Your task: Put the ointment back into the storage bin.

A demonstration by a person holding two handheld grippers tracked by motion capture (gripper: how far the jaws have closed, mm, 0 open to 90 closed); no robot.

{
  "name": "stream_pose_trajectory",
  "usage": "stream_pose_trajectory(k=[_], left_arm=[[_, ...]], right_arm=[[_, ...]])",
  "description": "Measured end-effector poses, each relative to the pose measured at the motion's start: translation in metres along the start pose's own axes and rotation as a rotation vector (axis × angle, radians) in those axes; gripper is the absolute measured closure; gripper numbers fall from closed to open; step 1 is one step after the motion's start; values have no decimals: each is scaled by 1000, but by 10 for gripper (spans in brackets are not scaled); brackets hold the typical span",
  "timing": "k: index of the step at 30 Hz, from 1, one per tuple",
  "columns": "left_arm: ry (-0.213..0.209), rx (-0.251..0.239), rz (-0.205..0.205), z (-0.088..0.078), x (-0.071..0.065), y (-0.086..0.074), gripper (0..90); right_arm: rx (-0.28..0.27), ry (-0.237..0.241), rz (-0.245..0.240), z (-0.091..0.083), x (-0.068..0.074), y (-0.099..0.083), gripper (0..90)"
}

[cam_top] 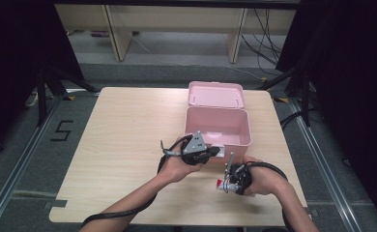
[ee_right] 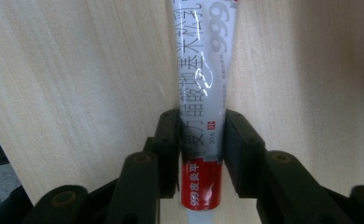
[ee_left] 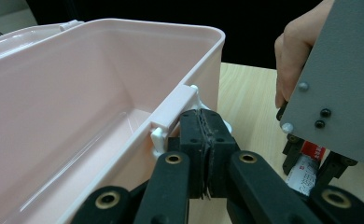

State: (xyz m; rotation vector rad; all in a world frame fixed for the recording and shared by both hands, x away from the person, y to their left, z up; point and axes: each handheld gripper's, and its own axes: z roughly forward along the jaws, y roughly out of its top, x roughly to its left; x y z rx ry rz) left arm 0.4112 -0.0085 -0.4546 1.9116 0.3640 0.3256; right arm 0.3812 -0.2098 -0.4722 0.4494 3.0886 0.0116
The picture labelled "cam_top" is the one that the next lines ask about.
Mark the grey floor tape strip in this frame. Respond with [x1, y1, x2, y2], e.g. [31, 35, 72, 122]
[43, 199, 69, 210]

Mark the silver cable plug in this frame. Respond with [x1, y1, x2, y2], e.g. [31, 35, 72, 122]
[159, 139, 182, 160]

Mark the pink plastic storage box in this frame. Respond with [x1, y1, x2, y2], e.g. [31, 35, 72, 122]
[183, 80, 253, 164]

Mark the black metal stand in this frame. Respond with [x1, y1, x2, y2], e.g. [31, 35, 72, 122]
[36, 66, 100, 128]
[257, 61, 312, 128]

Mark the bundle of black cables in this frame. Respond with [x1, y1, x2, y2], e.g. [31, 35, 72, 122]
[240, 8, 285, 77]

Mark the red and white tube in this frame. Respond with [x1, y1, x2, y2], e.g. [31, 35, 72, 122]
[216, 178, 237, 193]

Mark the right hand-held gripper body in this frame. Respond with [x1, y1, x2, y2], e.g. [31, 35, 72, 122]
[224, 152, 252, 191]

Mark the metal floor rail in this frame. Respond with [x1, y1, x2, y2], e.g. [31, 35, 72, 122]
[0, 93, 66, 232]
[287, 96, 363, 232]

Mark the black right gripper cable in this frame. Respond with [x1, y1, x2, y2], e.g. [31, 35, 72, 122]
[245, 160, 295, 232]

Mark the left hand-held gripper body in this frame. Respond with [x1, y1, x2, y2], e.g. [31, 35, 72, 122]
[181, 130, 213, 166]

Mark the black curtain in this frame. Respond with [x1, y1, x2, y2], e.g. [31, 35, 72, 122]
[275, 0, 377, 223]
[0, 0, 85, 162]

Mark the person's right hand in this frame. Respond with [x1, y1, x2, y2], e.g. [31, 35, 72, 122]
[241, 155, 290, 198]

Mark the person's left hand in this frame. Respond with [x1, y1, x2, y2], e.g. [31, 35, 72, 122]
[157, 136, 208, 186]

